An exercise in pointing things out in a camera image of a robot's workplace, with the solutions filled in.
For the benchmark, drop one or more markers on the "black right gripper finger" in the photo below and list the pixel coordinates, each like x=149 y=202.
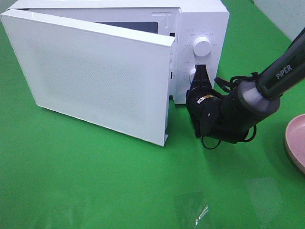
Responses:
x=200 y=75

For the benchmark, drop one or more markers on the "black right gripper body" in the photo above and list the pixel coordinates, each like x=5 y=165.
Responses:
x=196 y=96

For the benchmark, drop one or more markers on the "white microwave door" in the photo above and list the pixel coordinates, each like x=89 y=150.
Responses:
x=109 y=76

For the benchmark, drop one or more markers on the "pink round plate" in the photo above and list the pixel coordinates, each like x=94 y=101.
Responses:
x=295 y=141

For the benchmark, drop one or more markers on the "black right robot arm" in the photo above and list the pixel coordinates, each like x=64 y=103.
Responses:
x=249 y=100

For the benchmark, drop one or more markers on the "lower white round knob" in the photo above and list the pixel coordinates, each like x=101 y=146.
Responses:
x=191 y=74

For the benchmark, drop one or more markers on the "white round knob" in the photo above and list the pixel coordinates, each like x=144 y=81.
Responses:
x=202 y=46
x=191 y=74

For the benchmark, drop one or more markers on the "upper white round knob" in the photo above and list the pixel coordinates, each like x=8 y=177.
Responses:
x=202 y=46

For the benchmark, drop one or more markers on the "white microwave oven body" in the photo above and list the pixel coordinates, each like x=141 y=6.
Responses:
x=156 y=21

